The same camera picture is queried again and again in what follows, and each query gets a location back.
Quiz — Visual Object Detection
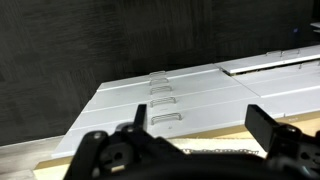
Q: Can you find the patterned white cloth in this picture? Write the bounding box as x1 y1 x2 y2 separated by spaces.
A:
169 138 266 158

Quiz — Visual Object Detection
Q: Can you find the white wooden-top cabinet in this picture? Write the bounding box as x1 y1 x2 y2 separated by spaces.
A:
34 45 320 180

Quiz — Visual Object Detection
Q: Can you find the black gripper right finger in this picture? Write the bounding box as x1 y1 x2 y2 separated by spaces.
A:
245 104 279 151

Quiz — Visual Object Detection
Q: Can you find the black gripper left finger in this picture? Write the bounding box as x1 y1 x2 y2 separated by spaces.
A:
133 104 147 130

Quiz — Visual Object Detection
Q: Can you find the white drawer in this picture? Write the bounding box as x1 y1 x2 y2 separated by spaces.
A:
52 98 285 159

